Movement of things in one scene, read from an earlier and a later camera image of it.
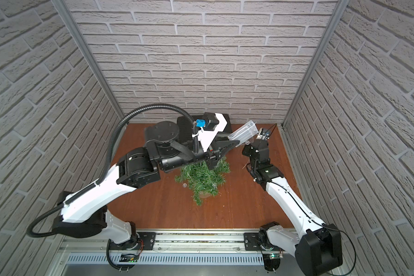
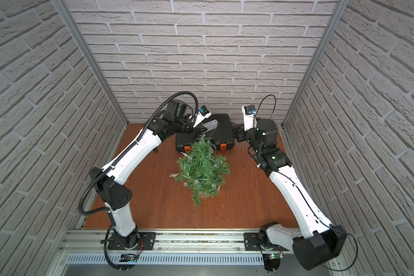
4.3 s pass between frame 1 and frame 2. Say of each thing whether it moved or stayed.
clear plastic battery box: moved
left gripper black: moved
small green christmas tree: stayed
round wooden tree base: stayed
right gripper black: moved
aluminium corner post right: stayed
